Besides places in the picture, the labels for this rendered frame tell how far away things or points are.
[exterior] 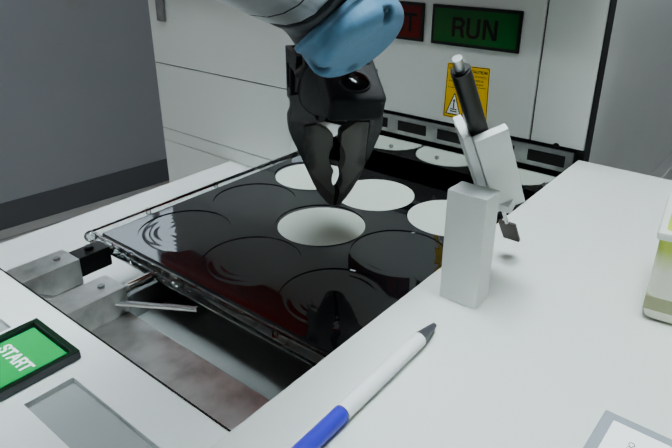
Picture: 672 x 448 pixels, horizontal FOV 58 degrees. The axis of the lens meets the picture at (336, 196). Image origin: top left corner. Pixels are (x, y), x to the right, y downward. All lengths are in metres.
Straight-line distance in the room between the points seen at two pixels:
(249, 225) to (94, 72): 2.37
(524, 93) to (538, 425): 0.48
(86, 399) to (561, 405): 0.27
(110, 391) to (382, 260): 0.32
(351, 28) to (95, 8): 2.64
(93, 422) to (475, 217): 0.26
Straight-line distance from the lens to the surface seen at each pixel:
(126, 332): 0.59
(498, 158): 0.41
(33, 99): 2.94
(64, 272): 0.66
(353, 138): 0.58
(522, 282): 0.48
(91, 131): 3.06
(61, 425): 0.39
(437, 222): 0.71
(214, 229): 0.70
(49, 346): 0.44
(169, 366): 0.54
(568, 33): 0.73
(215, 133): 1.14
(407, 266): 0.62
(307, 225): 0.69
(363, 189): 0.79
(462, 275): 0.43
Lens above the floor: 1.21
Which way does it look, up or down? 24 degrees down
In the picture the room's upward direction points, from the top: straight up
